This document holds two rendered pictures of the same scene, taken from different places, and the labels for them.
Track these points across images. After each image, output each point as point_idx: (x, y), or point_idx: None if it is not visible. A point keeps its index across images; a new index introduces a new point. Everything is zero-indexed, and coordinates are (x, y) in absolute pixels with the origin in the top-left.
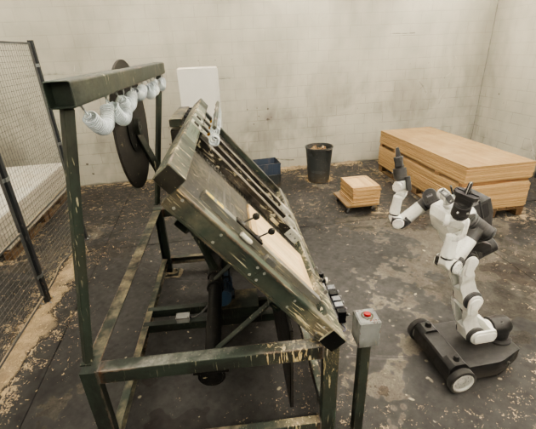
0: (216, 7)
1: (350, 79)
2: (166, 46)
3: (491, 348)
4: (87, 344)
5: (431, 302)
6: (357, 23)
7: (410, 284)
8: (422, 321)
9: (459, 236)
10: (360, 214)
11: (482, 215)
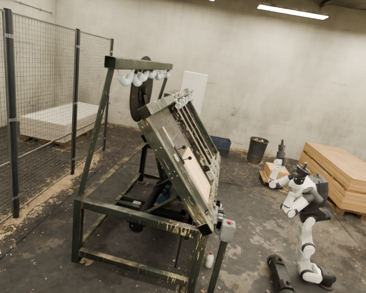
0: (219, 42)
1: (293, 103)
2: (184, 57)
3: (316, 288)
4: (82, 184)
5: (293, 252)
6: (307, 70)
7: (283, 238)
8: (277, 256)
9: (295, 194)
10: (271, 188)
11: (319, 190)
